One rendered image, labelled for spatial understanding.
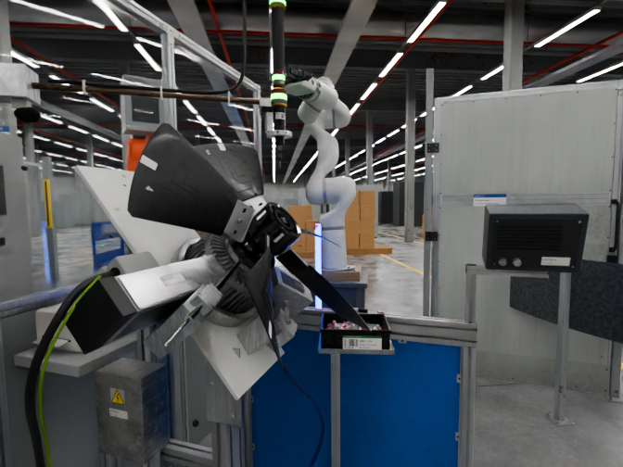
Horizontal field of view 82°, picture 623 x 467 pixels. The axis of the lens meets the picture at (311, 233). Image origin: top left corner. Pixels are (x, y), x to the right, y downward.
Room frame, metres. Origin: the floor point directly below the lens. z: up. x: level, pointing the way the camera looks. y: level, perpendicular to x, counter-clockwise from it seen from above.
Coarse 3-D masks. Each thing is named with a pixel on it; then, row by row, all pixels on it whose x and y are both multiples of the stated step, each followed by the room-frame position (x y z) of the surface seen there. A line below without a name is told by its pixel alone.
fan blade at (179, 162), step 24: (168, 144) 0.75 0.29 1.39; (144, 168) 0.70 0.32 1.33; (168, 168) 0.74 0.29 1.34; (192, 168) 0.78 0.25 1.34; (144, 192) 0.69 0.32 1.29; (168, 192) 0.73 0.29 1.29; (192, 192) 0.77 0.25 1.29; (216, 192) 0.81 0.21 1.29; (144, 216) 0.68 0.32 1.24; (168, 216) 0.72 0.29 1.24; (192, 216) 0.77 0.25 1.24; (216, 216) 0.81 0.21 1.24
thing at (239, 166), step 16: (208, 144) 1.08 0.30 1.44; (224, 144) 1.11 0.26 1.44; (208, 160) 1.04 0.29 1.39; (224, 160) 1.05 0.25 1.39; (240, 160) 1.07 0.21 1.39; (256, 160) 1.10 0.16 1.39; (224, 176) 1.02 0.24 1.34; (240, 176) 1.02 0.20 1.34; (256, 176) 1.04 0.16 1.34; (240, 192) 0.99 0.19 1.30; (256, 192) 0.99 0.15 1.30
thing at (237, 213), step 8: (240, 208) 0.86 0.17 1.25; (248, 208) 0.88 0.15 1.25; (232, 216) 0.85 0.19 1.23; (240, 216) 0.87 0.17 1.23; (248, 216) 0.88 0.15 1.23; (232, 224) 0.85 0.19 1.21; (240, 224) 0.87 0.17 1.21; (248, 224) 0.88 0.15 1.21; (224, 232) 0.84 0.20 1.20; (232, 232) 0.85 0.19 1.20; (240, 232) 0.87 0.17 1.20; (240, 240) 0.87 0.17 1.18
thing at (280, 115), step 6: (276, 108) 1.00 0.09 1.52; (282, 108) 1.00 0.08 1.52; (276, 114) 1.00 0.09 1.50; (282, 114) 1.00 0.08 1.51; (276, 120) 1.00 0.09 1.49; (282, 120) 1.00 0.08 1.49; (276, 126) 1.00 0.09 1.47; (282, 126) 1.00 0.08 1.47; (276, 138) 1.01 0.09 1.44; (282, 138) 1.01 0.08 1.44; (276, 144) 1.01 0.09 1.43; (282, 144) 1.01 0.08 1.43
